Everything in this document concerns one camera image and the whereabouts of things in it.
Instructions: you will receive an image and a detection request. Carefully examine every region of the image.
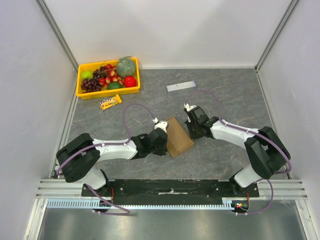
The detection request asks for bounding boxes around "brown cardboard box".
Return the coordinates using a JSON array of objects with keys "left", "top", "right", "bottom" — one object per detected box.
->
[{"left": 166, "top": 116, "right": 194, "bottom": 158}]

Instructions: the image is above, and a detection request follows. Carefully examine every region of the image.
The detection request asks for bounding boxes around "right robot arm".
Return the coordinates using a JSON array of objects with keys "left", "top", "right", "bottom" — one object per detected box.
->
[{"left": 184, "top": 103, "right": 291, "bottom": 197}]

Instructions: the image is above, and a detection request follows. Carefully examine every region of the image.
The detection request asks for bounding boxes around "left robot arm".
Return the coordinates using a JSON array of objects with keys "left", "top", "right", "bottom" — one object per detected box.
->
[{"left": 56, "top": 128, "right": 168, "bottom": 197}]

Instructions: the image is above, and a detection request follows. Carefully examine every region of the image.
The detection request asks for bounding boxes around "grey slim carton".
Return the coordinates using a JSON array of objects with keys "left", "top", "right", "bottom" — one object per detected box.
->
[{"left": 166, "top": 81, "right": 197, "bottom": 94}]

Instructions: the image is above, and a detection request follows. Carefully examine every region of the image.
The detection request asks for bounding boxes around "yellow candy packet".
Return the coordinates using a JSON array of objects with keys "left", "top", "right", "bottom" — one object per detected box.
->
[{"left": 99, "top": 94, "right": 122, "bottom": 111}]

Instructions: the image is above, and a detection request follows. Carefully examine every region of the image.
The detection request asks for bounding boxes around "red apple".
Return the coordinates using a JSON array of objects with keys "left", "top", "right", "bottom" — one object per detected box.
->
[{"left": 123, "top": 76, "right": 137, "bottom": 88}]

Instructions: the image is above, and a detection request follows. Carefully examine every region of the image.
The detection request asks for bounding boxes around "green avocado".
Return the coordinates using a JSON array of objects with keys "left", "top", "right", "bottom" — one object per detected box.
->
[{"left": 107, "top": 82, "right": 123, "bottom": 90}]

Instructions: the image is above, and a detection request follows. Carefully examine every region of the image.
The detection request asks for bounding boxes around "red cherry cluster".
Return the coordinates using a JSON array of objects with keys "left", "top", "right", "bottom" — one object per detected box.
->
[{"left": 93, "top": 64, "right": 123, "bottom": 89}]

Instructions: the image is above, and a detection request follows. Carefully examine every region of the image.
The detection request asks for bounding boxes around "green netted melon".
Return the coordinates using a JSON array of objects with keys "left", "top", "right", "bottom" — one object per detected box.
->
[{"left": 116, "top": 57, "right": 136, "bottom": 78}]

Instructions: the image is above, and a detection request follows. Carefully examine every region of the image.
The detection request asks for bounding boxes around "dark purple grape bunch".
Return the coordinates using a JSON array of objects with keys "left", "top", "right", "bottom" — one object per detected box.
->
[{"left": 80, "top": 78, "right": 102, "bottom": 93}]

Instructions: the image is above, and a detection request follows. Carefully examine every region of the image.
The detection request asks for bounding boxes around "green apple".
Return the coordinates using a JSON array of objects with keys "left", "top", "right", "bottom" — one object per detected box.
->
[{"left": 80, "top": 70, "right": 94, "bottom": 80}]

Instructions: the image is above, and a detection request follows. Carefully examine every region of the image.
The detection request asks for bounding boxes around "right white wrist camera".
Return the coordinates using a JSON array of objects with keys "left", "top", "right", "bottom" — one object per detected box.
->
[{"left": 183, "top": 103, "right": 199, "bottom": 117}]

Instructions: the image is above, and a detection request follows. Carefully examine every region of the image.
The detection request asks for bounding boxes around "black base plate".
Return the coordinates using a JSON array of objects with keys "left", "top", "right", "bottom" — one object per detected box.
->
[{"left": 95, "top": 179, "right": 260, "bottom": 200}]

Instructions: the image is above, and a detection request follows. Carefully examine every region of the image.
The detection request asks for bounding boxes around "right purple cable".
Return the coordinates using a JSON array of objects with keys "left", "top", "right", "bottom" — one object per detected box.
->
[{"left": 184, "top": 89, "right": 293, "bottom": 216}]

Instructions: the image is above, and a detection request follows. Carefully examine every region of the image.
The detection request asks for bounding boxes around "purple cable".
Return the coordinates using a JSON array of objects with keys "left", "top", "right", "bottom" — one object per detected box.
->
[
  {"left": 184, "top": 89, "right": 293, "bottom": 216},
  {"left": 56, "top": 102, "right": 157, "bottom": 216}
]

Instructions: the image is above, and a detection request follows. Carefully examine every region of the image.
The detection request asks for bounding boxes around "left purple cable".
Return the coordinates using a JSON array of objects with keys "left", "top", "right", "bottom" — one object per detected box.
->
[{"left": 56, "top": 102, "right": 157, "bottom": 216}]

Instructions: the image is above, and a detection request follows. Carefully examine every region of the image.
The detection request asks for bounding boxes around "slotted cable duct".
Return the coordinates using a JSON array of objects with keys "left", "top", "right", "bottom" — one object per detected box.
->
[{"left": 46, "top": 196, "right": 309, "bottom": 210}]

